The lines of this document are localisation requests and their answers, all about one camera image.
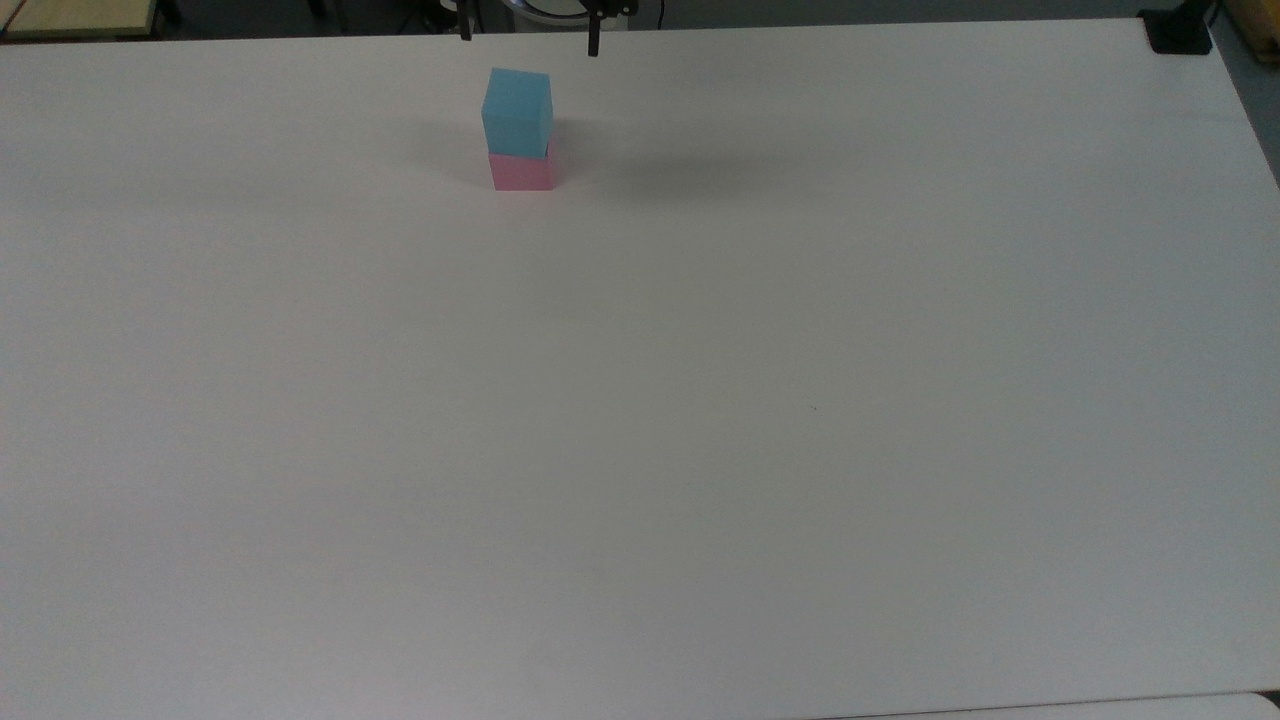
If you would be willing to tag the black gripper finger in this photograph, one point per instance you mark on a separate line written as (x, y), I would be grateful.
(466, 20)
(594, 30)

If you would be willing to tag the blue cube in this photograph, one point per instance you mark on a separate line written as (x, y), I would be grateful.
(517, 110)

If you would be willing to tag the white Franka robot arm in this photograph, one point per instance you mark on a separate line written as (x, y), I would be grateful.
(545, 13)

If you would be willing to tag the pink cube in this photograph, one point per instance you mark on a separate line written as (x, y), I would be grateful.
(520, 172)

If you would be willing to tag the yellow topped table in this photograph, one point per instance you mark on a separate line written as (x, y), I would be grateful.
(70, 15)

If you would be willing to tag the black clamp stand base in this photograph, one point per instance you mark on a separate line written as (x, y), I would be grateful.
(1180, 30)

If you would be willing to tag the wooden board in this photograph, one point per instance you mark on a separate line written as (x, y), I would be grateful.
(1258, 25)

